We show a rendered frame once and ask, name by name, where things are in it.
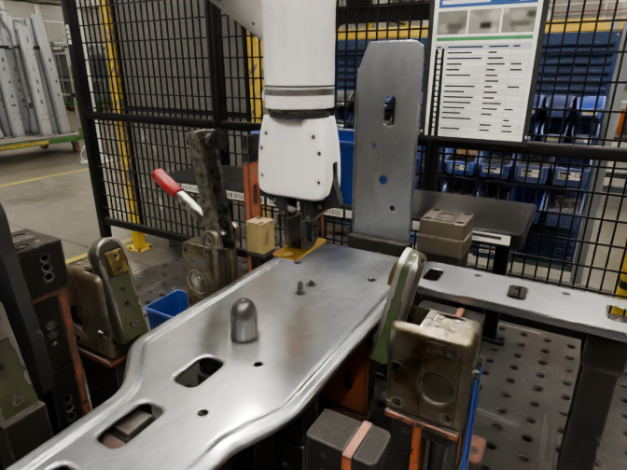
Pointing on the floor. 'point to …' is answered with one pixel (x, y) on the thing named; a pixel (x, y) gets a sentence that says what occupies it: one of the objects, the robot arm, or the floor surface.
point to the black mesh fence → (335, 120)
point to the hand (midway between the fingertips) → (300, 230)
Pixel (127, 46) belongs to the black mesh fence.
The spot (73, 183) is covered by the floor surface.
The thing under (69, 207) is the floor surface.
